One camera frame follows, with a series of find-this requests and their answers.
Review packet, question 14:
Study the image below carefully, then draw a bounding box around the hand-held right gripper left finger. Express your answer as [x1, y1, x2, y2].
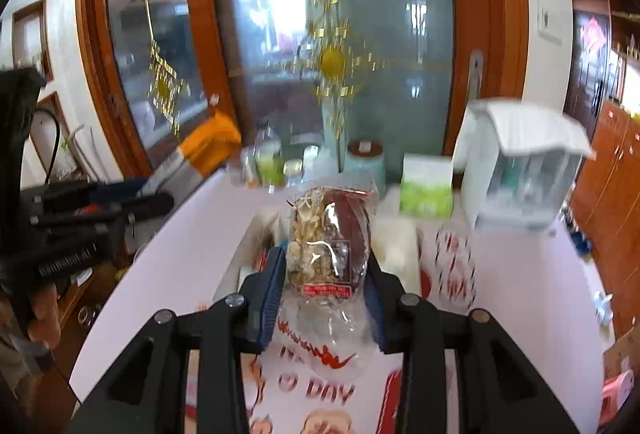
[65, 244, 288, 434]

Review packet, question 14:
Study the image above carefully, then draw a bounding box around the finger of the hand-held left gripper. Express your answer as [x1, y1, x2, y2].
[27, 179, 151, 211]
[29, 193, 175, 235]

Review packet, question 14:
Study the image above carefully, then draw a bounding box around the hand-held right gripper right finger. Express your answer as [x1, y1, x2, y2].
[362, 259, 581, 434]

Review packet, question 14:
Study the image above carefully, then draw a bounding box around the brown clear nut snack packet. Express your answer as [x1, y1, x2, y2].
[277, 184, 382, 377]

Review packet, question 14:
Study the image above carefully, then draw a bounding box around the white plastic tray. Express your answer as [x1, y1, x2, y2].
[220, 209, 423, 300]

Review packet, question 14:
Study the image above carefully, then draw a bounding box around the person's left hand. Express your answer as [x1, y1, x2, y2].
[27, 284, 63, 346]

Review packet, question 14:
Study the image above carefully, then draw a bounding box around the orange and white object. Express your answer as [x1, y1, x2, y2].
[144, 111, 242, 196]

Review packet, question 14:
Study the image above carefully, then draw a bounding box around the clear shot glass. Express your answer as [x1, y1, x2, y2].
[227, 159, 257, 187]

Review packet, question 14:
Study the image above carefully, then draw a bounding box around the small glass jar gold lid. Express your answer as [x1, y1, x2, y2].
[284, 158, 305, 187]

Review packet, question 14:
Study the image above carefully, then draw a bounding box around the glass bottle with green label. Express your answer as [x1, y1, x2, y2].
[252, 124, 286, 192]

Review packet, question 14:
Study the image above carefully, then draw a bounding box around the green tissue pack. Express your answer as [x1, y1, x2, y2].
[399, 153, 455, 219]

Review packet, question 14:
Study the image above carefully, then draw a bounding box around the white squeeze wash bottle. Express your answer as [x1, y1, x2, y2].
[300, 144, 342, 177]

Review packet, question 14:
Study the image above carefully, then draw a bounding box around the teal jar with brown lid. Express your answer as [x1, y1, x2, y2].
[345, 139, 388, 207]

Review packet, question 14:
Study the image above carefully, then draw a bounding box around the white countertop dispenser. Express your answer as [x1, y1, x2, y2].
[460, 104, 586, 235]

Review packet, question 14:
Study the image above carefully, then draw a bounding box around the white quilted cloth cover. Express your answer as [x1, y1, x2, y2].
[467, 99, 598, 161]

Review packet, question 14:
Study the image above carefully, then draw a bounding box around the wooden cabinet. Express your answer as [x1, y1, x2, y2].
[570, 99, 640, 340]

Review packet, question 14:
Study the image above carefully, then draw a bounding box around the pink plastic stool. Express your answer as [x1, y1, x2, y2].
[602, 374, 637, 421]

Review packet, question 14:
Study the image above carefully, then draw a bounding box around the wooden glass door gold ornament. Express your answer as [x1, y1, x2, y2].
[75, 0, 531, 177]

